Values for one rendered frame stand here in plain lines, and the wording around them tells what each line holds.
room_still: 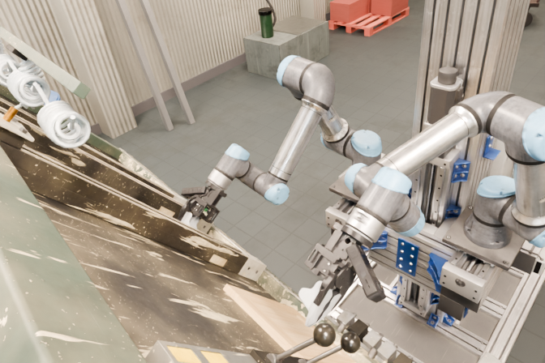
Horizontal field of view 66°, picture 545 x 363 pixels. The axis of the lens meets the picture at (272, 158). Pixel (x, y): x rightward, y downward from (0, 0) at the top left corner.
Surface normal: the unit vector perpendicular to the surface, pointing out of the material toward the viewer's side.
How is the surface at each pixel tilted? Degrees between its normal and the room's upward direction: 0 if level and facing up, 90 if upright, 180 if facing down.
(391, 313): 0
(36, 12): 90
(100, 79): 90
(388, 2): 90
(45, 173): 90
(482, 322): 0
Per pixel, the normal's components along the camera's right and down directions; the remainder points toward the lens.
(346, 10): -0.67, 0.48
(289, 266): -0.11, -0.81
